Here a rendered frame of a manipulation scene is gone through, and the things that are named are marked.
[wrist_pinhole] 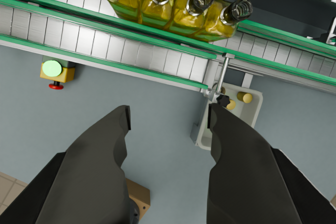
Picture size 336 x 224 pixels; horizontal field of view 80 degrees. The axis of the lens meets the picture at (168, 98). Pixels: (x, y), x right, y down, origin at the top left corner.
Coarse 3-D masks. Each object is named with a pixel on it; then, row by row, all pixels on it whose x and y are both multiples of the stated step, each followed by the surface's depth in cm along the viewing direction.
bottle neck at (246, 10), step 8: (240, 0) 28; (248, 0) 28; (224, 8) 32; (232, 8) 28; (240, 8) 31; (248, 8) 29; (224, 16) 32; (232, 16) 29; (240, 16) 29; (248, 16) 29
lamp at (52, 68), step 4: (52, 60) 55; (44, 64) 54; (48, 64) 54; (52, 64) 54; (56, 64) 54; (60, 64) 56; (44, 68) 54; (48, 68) 54; (52, 68) 54; (56, 68) 54; (60, 68) 56; (44, 72) 54; (48, 72) 54; (52, 72) 54; (56, 72) 55; (60, 72) 56
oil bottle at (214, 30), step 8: (216, 0) 34; (224, 0) 33; (216, 8) 33; (208, 16) 35; (216, 16) 33; (208, 24) 35; (216, 24) 34; (224, 24) 33; (232, 24) 34; (200, 32) 39; (208, 32) 36; (216, 32) 35; (224, 32) 35; (232, 32) 35; (200, 40) 48; (208, 40) 45; (216, 40) 43
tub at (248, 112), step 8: (232, 88) 64; (240, 88) 63; (248, 88) 63; (232, 96) 70; (256, 96) 65; (240, 104) 71; (248, 104) 69; (256, 104) 65; (232, 112) 72; (240, 112) 72; (248, 112) 68; (256, 112) 65; (248, 120) 67; (200, 128) 64; (208, 128) 72; (200, 136) 64; (208, 136) 72; (200, 144) 65; (208, 144) 67
